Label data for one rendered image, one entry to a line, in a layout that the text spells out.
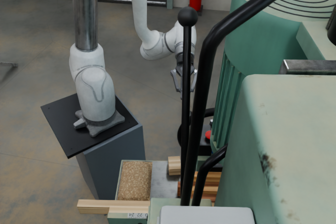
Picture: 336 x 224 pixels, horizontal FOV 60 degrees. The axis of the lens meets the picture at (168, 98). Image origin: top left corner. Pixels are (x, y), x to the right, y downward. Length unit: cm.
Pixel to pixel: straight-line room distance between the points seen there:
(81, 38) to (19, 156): 117
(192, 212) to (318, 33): 20
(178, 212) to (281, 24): 23
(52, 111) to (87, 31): 45
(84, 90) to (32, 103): 139
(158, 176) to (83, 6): 75
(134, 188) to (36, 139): 157
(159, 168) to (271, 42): 63
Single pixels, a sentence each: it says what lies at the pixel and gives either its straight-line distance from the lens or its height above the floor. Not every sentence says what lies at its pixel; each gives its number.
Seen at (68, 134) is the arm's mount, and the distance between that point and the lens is 142.
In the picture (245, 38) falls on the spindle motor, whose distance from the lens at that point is 38.
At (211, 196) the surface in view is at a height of 94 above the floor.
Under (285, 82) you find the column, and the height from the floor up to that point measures 152.
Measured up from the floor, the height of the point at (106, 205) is 94.
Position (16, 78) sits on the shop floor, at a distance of 294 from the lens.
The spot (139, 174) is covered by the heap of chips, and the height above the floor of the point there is 94.
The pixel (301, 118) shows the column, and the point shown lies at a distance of 21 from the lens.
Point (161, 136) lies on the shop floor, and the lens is 214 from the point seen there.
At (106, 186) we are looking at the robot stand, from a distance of 162.
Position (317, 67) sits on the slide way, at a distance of 26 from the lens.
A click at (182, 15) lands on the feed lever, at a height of 143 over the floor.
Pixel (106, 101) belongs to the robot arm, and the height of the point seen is 78.
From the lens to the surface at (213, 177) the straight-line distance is 81.
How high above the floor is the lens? 166
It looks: 43 degrees down
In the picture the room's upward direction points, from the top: straight up
